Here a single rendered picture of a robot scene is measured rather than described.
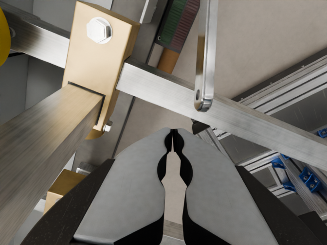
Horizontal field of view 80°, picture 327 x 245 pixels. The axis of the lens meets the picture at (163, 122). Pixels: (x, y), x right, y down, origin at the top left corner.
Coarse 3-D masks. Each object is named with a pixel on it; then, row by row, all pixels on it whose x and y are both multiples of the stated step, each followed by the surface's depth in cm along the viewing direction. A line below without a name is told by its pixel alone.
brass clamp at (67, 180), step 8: (64, 176) 31; (72, 176) 32; (80, 176) 32; (56, 184) 29; (64, 184) 30; (72, 184) 30; (48, 192) 28; (56, 192) 28; (64, 192) 29; (48, 200) 29; (48, 208) 30
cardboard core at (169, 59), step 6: (162, 54) 95; (168, 54) 92; (174, 54) 92; (162, 60) 95; (168, 60) 93; (174, 60) 94; (162, 66) 95; (168, 66) 95; (174, 66) 97; (168, 72) 97
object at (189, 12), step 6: (192, 0) 29; (198, 0) 29; (186, 6) 29; (192, 6) 29; (198, 6) 29; (186, 12) 30; (192, 12) 30; (186, 18) 30; (192, 18) 30; (180, 24) 30; (186, 24) 30; (180, 30) 31; (186, 30) 31; (174, 36) 31; (180, 36) 31; (174, 42) 32; (180, 42) 32; (180, 48) 32
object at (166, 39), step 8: (176, 0) 29; (184, 0) 29; (176, 8) 30; (168, 16) 30; (176, 16) 30; (168, 24) 31; (176, 24) 31; (168, 32) 31; (160, 40) 32; (168, 40) 32
